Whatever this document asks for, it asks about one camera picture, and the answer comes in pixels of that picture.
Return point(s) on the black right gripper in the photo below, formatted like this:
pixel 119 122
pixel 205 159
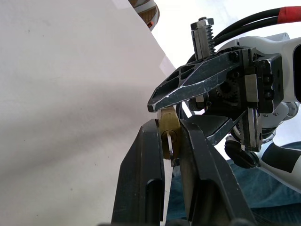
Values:
pixel 265 80

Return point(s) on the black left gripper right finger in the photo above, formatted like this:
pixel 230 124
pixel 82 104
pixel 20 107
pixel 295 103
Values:
pixel 207 179

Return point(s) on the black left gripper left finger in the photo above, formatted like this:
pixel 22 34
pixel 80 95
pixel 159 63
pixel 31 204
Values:
pixel 138 169

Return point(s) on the small silver key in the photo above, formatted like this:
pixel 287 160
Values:
pixel 171 146

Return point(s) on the brass padlock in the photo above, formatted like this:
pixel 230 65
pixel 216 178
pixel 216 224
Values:
pixel 169 121

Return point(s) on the white table cloth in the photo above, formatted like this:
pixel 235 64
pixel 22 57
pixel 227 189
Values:
pixel 70 94

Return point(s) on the brown striped round object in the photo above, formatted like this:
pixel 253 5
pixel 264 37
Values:
pixel 147 14

